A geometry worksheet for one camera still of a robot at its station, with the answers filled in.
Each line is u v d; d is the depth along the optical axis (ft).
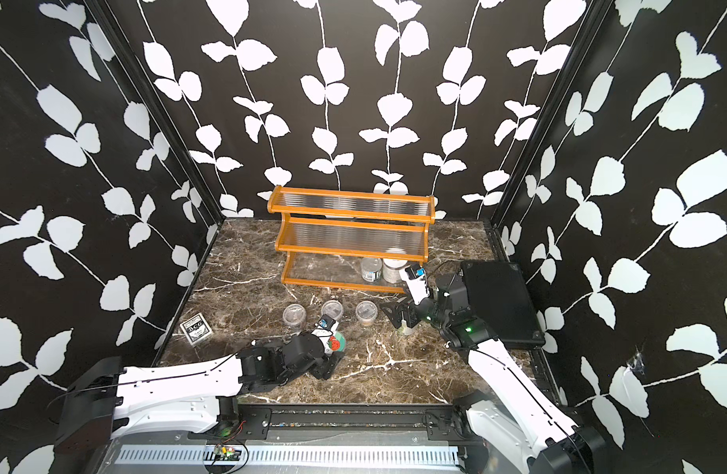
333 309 2.95
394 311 2.21
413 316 2.25
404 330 2.92
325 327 2.25
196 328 2.90
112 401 1.36
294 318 2.86
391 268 3.10
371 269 3.21
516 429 1.76
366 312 2.90
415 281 2.19
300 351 1.88
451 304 1.91
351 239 3.90
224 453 2.31
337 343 2.55
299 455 2.30
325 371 2.29
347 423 2.47
